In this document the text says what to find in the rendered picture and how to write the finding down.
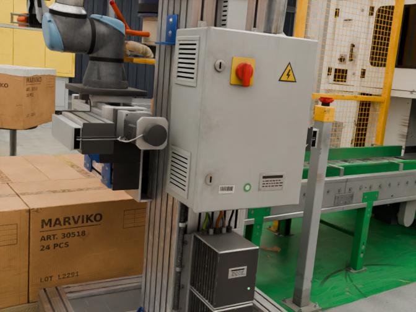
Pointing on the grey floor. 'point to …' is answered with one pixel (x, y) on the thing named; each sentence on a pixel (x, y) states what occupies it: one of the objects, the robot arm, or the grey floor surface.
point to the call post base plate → (300, 307)
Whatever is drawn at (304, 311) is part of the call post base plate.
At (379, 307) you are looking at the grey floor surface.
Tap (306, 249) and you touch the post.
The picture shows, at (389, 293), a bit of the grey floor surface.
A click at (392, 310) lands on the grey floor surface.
